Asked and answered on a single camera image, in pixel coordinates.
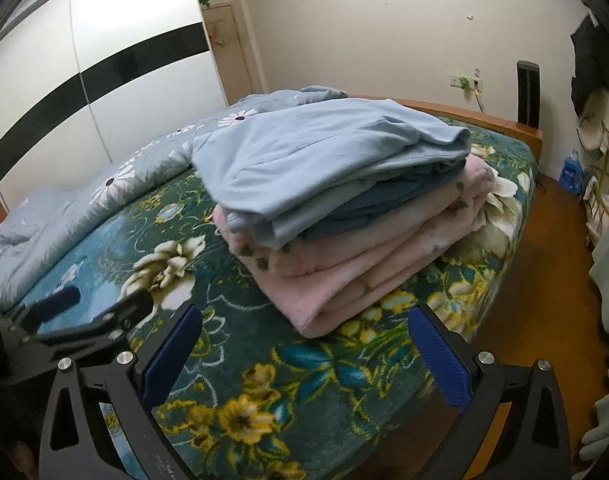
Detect black chair back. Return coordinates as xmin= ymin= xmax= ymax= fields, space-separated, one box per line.
xmin=516 ymin=60 xmax=541 ymax=129

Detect light blue printed t-shirt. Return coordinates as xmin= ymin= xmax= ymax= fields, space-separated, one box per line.
xmin=192 ymin=99 xmax=471 ymax=249

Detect pink folded fleece garment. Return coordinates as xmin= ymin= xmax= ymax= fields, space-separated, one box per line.
xmin=213 ymin=155 xmax=498 ymax=338

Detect wooden bed footboard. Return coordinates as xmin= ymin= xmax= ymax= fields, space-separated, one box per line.
xmin=397 ymin=99 xmax=543 ymax=162

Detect white wardrobe with black stripe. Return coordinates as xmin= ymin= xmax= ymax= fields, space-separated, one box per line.
xmin=0 ymin=0 xmax=226 ymax=208

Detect blue floral plush blanket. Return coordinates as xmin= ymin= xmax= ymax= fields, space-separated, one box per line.
xmin=28 ymin=127 xmax=537 ymax=479

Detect dark blue folded garment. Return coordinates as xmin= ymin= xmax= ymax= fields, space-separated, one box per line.
xmin=300 ymin=158 xmax=466 ymax=240

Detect white wall socket with plug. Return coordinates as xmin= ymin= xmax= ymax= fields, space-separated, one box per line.
xmin=449 ymin=67 xmax=486 ymax=113

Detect beige room door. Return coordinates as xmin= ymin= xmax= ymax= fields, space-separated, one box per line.
xmin=202 ymin=4 xmax=254 ymax=104

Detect dark hanging clothes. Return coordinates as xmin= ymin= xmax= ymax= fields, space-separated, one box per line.
xmin=570 ymin=14 xmax=609 ymax=117

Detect grey-blue floral quilt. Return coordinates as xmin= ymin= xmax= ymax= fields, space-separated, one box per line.
xmin=0 ymin=86 xmax=347 ymax=311

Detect blue water bottle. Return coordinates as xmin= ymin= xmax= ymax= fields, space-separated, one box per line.
xmin=559 ymin=150 xmax=583 ymax=195

